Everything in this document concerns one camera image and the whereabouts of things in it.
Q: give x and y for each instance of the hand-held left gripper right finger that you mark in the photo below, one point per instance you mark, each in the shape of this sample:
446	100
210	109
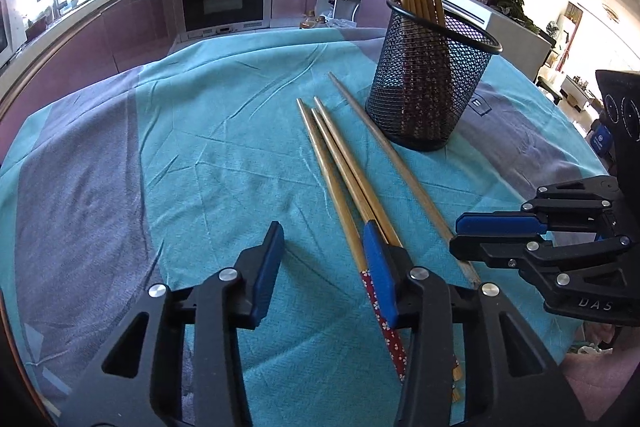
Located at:
380	272

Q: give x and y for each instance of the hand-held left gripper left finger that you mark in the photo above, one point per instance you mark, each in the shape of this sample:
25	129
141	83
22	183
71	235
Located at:
267	277

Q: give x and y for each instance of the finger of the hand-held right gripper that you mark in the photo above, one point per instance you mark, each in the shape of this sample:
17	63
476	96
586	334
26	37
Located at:
495	223
500	249

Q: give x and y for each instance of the pale wooden chopstick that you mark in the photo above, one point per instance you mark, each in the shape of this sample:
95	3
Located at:
413	192

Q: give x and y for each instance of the red floral-end wooden chopstick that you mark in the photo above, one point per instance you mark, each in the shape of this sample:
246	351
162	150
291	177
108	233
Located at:
331	177
355	167
339	157

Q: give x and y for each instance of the black mesh utensil holder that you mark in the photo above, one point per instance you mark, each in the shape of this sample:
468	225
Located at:
430	97

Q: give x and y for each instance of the teal and purple tablecloth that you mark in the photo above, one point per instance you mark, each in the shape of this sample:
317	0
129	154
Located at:
200	157

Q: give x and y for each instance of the leafy green vegetables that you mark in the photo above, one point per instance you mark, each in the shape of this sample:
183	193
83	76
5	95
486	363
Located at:
515	7

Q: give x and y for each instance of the person's pink clothing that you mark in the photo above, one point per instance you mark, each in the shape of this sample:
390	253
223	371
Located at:
610	387

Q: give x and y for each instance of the purple base cabinets with sink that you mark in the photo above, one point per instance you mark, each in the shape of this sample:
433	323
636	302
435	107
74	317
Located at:
100	42

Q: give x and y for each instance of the white countertop oven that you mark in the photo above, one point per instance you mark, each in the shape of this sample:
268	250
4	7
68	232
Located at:
10	27

